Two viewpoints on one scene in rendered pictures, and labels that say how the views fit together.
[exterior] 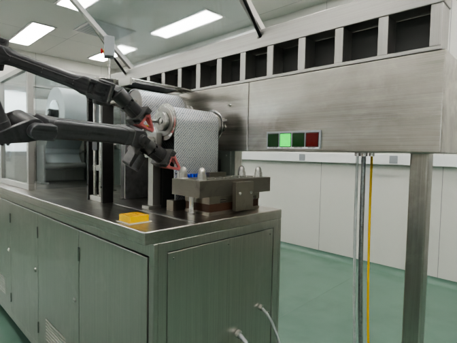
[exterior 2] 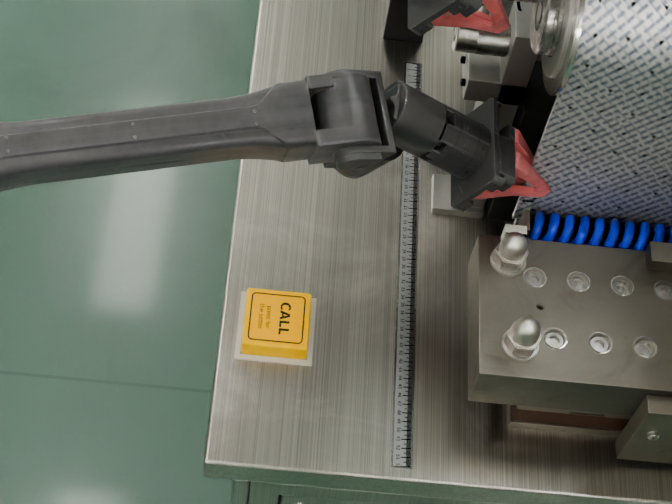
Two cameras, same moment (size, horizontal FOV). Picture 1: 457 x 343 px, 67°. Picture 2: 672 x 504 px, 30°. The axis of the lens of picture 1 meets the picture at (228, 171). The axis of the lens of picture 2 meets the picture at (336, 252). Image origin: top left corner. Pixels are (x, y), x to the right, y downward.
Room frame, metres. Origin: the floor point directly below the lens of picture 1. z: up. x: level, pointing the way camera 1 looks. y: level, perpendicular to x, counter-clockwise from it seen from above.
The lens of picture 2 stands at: (0.65, -0.16, 2.08)
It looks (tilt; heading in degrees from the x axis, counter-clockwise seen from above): 57 degrees down; 41
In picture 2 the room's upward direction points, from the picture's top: 10 degrees clockwise
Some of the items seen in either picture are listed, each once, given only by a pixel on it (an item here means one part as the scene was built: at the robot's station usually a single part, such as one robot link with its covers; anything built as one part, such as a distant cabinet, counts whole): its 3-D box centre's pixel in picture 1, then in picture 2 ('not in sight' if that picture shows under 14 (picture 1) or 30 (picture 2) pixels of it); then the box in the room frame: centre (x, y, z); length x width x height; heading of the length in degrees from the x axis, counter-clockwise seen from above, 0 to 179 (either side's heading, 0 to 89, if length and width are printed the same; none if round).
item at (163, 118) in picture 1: (162, 121); (549, 13); (1.39, 0.27, 1.25); 0.07 x 0.02 x 0.07; 46
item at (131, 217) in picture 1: (133, 217); (276, 323); (1.12, 0.31, 0.91); 0.07 x 0.07 x 0.02; 46
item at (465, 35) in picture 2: not in sight; (465, 31); (1.37, 0.34, 1.18); 0.04 x 0.02 x 0.04; 46
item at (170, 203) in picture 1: (197, 202); not in sight; (1.44, 0.13, 0.92); 0.28 x 0.04 x 0.04; 136
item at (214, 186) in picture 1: (224, 184); (668, 334); (1.39, 0.02, 1.00); 0.40 x 0.16 x 0.06; 136
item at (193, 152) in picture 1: (196, 158); (648, 176); (1.44, 0.13, 1.10); 0.23 x 0.01 x 0.18; 136
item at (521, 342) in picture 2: (201, 173); (525, 333); (1.24, 0.10, 1.05); 0.04 x 0.04 x 0.04
